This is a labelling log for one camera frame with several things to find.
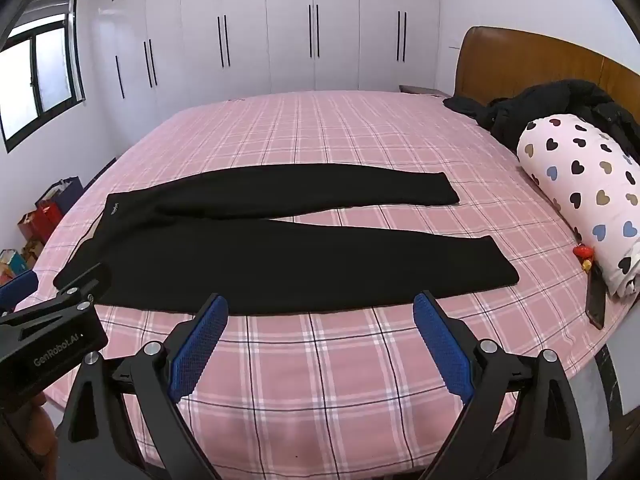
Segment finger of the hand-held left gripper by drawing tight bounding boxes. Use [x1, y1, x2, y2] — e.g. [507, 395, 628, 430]
[0, 270, 41, 314]
[52, 262, 114, 307]

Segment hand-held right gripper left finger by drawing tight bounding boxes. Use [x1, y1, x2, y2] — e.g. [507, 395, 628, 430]
[55, 294, 231, 480]

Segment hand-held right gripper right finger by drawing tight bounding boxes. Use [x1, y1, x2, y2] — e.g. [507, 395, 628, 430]
[412, 290, 588, 480]

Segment black pants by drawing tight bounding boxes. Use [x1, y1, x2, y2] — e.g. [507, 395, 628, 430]
[52, 164, 506, 317]

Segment teal box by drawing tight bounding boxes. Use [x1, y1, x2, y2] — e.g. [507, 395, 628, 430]
[0, 249, 28, 281]

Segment gold box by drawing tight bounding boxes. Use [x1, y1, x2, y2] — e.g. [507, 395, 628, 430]
[22, 239, 46, 267]

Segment red gift bag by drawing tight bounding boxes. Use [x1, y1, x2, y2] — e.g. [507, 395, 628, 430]
[37, 200, 66, 241]
[17, 210, 45, 245]

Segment navy gift bag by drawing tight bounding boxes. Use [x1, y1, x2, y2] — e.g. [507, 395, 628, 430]
[35, 176, 85, 211]

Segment dark flat object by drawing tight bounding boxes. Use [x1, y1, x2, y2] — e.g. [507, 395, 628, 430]
[585, 272, 608, 331]

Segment small red toy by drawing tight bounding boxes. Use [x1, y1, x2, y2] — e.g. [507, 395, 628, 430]
[572, 243, 597, 275]

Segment black framed window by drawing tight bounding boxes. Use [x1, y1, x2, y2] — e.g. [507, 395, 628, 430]
[0, 0, 87, 153]

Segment heart print rolled blanket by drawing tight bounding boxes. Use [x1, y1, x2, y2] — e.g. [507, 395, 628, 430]
[516, 115, 640, 301]

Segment bed with pink plaid sheet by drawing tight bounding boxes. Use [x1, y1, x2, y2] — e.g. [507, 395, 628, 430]
[12, 89, 626, 480]

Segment dark nightstand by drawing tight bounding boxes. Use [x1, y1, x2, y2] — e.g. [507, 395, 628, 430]
[399, 84, 453, 98]

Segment black jacket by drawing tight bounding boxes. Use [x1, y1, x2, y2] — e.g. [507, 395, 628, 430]
[442, 78, 640, 161]

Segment wooden headboard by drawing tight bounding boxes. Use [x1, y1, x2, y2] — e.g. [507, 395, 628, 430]
[452, 26, 640, 111]

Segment white wardrobe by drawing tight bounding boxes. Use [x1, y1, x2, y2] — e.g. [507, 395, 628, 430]
[92, 0, 441, 126]

